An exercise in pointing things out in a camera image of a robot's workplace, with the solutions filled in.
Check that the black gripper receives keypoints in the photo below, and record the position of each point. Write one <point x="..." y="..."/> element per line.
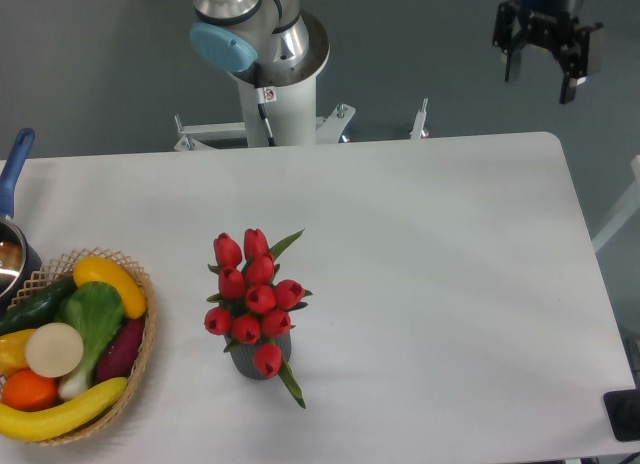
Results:
<point x="552" y="25"/>

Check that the red tulip bouquet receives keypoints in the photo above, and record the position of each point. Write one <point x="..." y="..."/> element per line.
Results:
<point x="251" y="306"/>

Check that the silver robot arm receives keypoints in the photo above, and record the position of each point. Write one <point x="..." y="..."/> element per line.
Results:
<point x="266" y="41"/>

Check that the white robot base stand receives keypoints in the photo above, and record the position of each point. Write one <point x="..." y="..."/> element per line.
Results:
<point x="272" y="116"/>

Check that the grey ribbed vase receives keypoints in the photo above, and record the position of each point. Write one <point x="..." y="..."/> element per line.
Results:
<point x="243" y="356"/>

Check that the black device at table edge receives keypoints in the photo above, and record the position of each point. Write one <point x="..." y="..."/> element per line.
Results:
<point x="623" y="413"/>

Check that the green lettuce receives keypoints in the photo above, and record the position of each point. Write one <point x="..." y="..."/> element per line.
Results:
<point x="96" y="312"/>

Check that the woven wicker basket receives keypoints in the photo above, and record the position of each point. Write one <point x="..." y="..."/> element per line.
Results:
<point x="62" y="267"/>

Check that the purple eggplant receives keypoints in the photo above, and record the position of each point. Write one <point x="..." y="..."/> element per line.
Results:
<point x="119" y="357"/>

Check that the green cucumber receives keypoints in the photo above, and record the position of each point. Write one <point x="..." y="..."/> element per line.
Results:
<point x="38" y="309"/>

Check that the yellow bell pepper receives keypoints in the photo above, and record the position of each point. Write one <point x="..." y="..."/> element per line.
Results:
<point x="12" y="351"/>

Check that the orange fruit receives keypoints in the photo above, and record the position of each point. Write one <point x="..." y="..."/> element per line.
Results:
<point x="30" y="392"/>

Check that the yellow banana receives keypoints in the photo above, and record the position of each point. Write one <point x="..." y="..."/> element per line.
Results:
<point x="64" y="418"/>

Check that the white frame at right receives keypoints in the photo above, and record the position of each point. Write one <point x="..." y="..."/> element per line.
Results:
<point x="626" y="206"/>

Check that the blue handled saucepan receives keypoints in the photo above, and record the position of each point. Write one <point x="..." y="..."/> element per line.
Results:
<point x="18" y="259"/>

